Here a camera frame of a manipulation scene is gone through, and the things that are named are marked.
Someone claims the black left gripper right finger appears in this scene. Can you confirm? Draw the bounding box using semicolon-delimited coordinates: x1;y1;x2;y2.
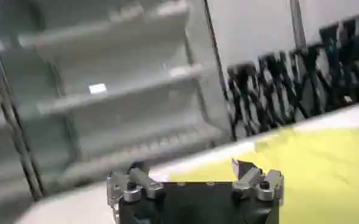
231;158;285;206

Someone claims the yellow cloth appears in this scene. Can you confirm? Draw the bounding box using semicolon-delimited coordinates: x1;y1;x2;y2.
170;126;359;224

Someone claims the white shelf rack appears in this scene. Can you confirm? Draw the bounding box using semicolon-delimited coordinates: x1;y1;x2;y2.
0;0;232;201

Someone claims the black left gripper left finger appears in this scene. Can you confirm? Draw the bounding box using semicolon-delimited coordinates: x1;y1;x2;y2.
106;161;165;215

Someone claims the black folding barrier fence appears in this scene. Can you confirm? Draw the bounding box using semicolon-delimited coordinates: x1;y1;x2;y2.
226;12;359;138

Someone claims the grey metal pole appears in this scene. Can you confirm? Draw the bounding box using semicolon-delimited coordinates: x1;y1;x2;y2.
290;0;307;50

